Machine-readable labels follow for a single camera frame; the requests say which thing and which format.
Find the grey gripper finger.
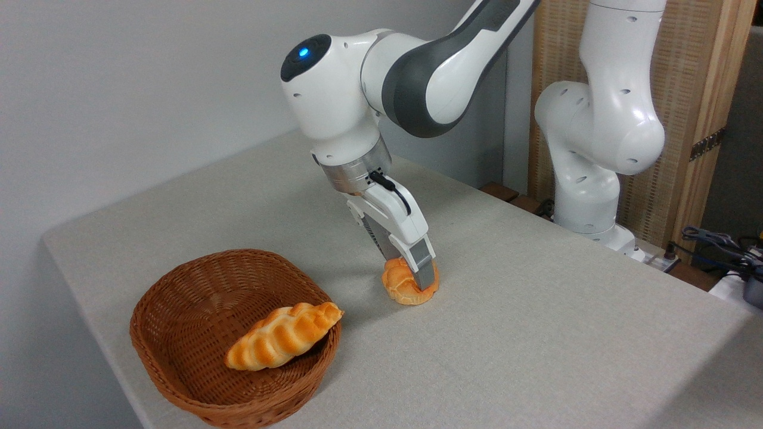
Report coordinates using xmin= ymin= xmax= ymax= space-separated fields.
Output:
xmin=387 ymin=235 xmax=438 ymax=292
xmin=361 ymin=214 xmax=393 ymax=262

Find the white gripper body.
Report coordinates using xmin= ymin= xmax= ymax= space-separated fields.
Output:
xmin=346 ymin=184 xmax=430 ymax=251

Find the round knotted bread bun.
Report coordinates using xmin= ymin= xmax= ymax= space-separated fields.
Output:
xmin=381 ymin=257 xmax=441 ymax=306

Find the long braided bread loaf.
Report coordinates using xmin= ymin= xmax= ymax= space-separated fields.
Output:
xmin=225 ymin=301 xmax=344 ymax=371

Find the brown wicker basket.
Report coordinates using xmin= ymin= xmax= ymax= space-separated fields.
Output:
xmin=129 ymin=248 xmax=342 ymax=429

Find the white connector box with plug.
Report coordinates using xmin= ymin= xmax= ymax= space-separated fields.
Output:
xmin=644 ymin=241 xmax=681 ymax=273

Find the black metal screen hinge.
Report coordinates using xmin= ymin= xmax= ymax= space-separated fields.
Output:
xmin=689 ymin=127 xmax=727 ymax=162

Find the wooden rattan folding screen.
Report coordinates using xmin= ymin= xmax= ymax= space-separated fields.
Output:
xmin=528 ymin=0 xmax=758 ymax=264

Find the blue-grey plastic object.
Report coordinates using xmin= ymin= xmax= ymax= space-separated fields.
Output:
xmin=742 ymin=275 xmax=763 ymax=309

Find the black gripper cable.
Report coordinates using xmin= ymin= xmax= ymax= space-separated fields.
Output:
xmin=368 ymin=170 xmax=412 ymax=216

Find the tangled dark cable bundle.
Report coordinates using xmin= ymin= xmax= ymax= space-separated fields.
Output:
xmin=681 ymin=225 xmax=763 ymax=269

